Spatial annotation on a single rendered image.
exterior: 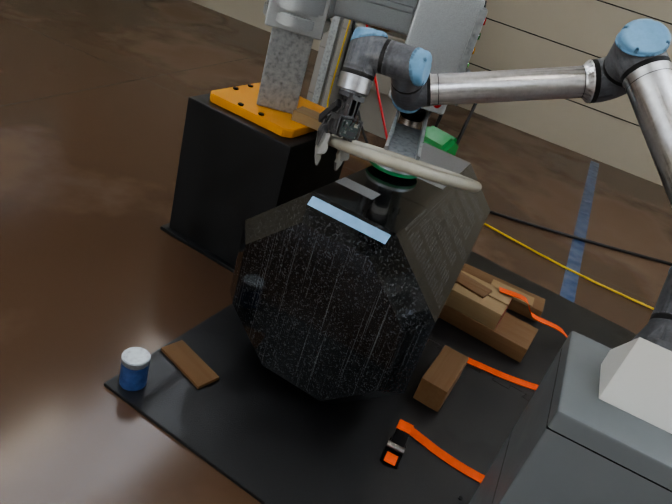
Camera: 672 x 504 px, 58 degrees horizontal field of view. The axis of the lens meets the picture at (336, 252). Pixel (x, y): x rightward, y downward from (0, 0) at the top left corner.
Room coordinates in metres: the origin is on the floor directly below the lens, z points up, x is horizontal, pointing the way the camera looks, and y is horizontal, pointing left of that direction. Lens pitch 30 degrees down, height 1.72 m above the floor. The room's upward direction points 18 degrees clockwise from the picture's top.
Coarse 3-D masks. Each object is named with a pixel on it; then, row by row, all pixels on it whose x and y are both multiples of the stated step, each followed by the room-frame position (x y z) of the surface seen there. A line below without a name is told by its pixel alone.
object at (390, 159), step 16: (336, 144) 1.56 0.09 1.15; (352, 144) 1.53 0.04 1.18; (368, 144) 1.90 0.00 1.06; (368, 160) 1.50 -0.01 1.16; (384, 160) 1.48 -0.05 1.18; (400, 160) 1.48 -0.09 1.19; (416, 160) 1.91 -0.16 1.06; (416, 176) 1.48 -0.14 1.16; (432, 176) 1.48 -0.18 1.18; (448, 176) 1.51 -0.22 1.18; (464, 176) 1.80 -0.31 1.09
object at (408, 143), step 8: (424, 120) 2.27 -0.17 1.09; (392, 128) 2.08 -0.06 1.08; (400, 128) 2.22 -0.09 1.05; (408, 128) 2.25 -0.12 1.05; (424, 128) 2.18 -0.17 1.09; (392, 136) 2.12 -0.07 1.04; (400, 136) 2.15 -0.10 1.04; (408, 136) 2.17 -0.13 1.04; (416, 136) 2.19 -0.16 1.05; (424, 136) 2.11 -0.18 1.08; (392, 144) 2.05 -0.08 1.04; (400, 144) 2.07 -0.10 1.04; (408, 144) 2.10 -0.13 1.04; (416, 144) 2.12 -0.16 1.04; (400, 152) 2.01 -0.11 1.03; (408, 152) 2.03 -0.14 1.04; (416, 152) 2.02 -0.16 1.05
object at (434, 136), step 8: (472, 112) 3.97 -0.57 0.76; (440, 120) 4.08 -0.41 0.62; (432, 128) 3.97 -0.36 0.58; (464, 128) 3.95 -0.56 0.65; (432, 136) 3.91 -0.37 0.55; (440, 136) 3.90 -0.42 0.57; (448, 136) 3.94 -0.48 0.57; (432, 144) 3.86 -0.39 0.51; (440, 144) 3.84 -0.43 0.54; (448, 144) 3.87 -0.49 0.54; (456, 144) 3.89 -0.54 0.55; (448, 152) 3.84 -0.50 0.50
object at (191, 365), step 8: (176, 344) 1.86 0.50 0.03; (184, 344) 1.88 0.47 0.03; (168, 352) 1.80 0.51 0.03; (176, 352) 1.82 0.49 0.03; (184, 352) 1.83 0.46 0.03; (192, 352) 1.85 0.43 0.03; (176, 360) 1.78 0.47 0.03; (184, 360) 1.79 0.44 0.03; (192, 360) 1.80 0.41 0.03; (200, 360) 1.82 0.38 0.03; (184, 368) 1.75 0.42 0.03; (192, 368) 1.76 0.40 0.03; (200, 368) 1.77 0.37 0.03; (208, 368) 1.79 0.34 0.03; (192, 376) 1.72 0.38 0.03; (200, 376) 1.73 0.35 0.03; (208, 376) 1.75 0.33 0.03; (216, 376) 1.76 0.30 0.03; (200, 384) 1.69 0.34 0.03
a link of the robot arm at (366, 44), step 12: (360, 36) 1.63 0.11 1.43; (372, 36) 1.63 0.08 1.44; (384, 36) 1.65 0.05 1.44; (348, 48) 1.64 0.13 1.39; (360, 48) 1.62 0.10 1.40; (372, 48) 1.61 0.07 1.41; (348, 60) 1.62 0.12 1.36; (360, 60) 1.61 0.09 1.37; (372, 60) 1.61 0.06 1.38; (360, 72) 1.60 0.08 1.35; (372, 72) 1.62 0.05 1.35
